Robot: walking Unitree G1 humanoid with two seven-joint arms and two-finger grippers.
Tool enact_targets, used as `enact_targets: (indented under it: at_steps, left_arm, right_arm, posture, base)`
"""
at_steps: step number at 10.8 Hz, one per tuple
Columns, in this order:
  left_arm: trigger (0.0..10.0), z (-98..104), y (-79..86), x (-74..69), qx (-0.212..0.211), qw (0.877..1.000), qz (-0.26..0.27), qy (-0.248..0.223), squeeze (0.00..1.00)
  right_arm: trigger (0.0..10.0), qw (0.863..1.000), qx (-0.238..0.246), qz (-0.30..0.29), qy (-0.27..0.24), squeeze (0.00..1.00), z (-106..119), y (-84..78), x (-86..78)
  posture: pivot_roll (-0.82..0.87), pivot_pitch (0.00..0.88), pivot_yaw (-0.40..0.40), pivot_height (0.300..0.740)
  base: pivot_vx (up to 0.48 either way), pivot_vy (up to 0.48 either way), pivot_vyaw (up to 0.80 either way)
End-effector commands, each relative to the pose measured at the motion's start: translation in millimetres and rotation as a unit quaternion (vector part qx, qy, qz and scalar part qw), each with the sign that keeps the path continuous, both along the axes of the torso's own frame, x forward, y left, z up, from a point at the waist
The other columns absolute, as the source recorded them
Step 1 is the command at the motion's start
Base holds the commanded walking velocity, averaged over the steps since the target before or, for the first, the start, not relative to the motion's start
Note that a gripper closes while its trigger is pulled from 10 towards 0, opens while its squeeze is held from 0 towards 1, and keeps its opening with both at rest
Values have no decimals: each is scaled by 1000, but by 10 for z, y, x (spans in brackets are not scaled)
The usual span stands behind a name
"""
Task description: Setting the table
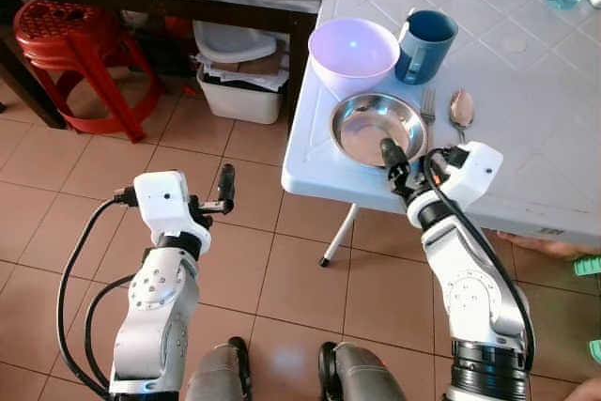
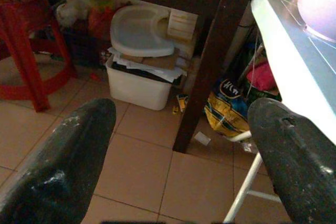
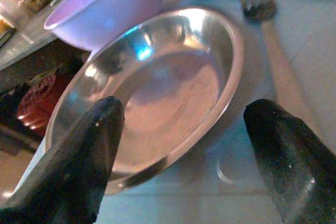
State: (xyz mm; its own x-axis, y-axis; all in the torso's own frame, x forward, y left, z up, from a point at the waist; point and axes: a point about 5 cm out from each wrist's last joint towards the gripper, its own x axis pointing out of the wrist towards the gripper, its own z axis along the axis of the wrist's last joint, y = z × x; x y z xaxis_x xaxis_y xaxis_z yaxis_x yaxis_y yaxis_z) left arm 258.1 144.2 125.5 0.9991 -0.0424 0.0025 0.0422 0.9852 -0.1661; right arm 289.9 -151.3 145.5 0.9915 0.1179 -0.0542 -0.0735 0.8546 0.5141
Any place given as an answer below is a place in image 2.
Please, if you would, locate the white bowl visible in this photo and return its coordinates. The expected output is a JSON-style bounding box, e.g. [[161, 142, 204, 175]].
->
[[297, 0, 336, 41]]

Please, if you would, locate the white slatted box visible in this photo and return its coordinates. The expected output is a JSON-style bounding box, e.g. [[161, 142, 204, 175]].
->
[[166, 9, 198, 41]]

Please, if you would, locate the white paper scrap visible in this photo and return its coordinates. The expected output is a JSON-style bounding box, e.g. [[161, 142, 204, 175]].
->
[[193, 131, 212, 146]]

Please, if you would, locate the dark wooden table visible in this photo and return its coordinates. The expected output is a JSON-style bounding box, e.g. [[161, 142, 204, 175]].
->
[[29, 0, 259, 154]]

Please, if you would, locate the red plastic stool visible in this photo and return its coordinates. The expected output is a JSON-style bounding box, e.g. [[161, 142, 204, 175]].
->
[[0, 0, 78, 113]]

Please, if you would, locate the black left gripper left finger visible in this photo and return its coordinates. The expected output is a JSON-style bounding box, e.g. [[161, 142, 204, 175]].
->
[[0, 98, 117, 224]]

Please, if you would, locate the white plastic highchair tray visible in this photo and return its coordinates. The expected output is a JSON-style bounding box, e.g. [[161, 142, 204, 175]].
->
[[110, 4, 175, 58]]

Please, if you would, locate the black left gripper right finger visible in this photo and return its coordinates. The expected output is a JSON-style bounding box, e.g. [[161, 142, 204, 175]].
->
[[247, 97, 336, 224]]

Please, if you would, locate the small yellow packet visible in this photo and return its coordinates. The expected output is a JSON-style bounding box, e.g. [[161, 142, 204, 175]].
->
[[172, 93, 190, 115]]

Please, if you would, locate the brown cardboard piece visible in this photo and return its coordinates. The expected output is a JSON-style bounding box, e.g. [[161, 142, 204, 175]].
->
[[122, 48, 180, 71]]

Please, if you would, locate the white folding table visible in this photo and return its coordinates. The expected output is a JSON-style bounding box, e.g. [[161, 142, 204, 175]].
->
[[223, 0, 336, 223]]

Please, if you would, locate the white plastic bag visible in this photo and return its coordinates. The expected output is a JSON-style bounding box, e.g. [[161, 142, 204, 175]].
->
[[56, 0, 89, 28]]

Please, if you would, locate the pink cloth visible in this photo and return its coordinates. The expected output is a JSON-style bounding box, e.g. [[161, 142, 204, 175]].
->
[[246, 62, 278, 91]]

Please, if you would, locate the yellow blue printed bag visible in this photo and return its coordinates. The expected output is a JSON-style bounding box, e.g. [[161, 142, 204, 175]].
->
[[204, 78, 251, 137]]

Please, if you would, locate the white plastic storage bin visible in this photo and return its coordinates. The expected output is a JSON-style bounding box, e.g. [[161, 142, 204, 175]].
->
[[105, 55, 174, 111]]

